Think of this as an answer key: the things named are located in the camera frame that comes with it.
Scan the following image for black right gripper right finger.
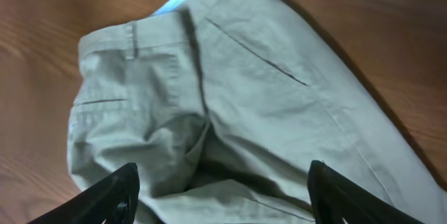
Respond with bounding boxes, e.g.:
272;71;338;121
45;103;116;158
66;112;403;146
307;160;422;224

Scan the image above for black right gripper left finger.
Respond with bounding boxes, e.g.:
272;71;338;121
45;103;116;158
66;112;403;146
29;163;140;224

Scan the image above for khaki green shorts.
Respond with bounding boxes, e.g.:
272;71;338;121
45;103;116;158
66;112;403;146
67;0;446;223

